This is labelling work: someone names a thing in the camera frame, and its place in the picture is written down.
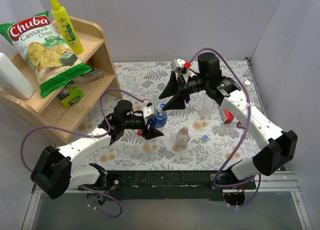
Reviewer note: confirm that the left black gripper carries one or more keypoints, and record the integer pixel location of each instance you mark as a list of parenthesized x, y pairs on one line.
[(145, 125)]

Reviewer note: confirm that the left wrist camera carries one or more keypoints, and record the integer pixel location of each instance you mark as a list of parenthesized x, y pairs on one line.
[(149, 111)]

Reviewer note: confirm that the blue label water bottle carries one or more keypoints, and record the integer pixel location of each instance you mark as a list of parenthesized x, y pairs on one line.
[(160, 120)]

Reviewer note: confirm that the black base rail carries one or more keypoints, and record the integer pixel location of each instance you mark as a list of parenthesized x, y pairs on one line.
[(173, 185)]

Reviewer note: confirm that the red label cola bottle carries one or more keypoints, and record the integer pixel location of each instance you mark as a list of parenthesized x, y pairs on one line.
[(182, 138)]

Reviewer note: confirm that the green cassava chips bag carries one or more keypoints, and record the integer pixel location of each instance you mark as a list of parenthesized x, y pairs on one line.
[(37, 41)]

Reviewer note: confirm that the clear empty plastic bottle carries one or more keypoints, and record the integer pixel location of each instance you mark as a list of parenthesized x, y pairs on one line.
[(207, 107)]

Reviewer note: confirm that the brown snack wrapper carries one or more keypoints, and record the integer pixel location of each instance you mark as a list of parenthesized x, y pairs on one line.
[(239, 125)]

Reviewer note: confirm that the yellow squeeze bottle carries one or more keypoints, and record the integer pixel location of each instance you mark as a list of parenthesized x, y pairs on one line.
[(66, 27)]

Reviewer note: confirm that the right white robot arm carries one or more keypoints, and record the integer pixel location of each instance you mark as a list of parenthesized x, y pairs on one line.
[(277, 147)]

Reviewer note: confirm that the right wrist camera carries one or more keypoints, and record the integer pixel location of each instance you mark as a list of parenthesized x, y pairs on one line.
[(177, 65)]

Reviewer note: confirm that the red bottle cap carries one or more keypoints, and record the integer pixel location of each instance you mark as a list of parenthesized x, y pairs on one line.
[(139, 132)]

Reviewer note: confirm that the green box on shelf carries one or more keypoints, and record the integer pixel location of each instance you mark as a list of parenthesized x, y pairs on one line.
[(70, 94)]

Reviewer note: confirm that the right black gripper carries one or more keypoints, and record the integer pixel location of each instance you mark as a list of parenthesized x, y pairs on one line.
[(184, 87)]

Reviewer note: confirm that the white plastic container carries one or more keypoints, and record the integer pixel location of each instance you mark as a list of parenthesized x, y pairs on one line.
[(12, 81)]

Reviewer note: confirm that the floral table mat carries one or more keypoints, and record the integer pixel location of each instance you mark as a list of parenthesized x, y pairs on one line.
[(192, 139)]

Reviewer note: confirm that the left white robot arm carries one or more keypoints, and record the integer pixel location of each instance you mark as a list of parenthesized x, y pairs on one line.
[(57, 168)]

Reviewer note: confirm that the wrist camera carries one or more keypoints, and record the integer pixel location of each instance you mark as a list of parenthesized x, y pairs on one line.
[(177, 65), (149, 111)]

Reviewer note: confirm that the red toothpaste box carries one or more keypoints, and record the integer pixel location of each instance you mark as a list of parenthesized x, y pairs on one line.
[(226, 116)]

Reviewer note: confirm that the clear box on shelf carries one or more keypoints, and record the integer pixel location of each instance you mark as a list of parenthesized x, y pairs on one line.
[(93, 75)]

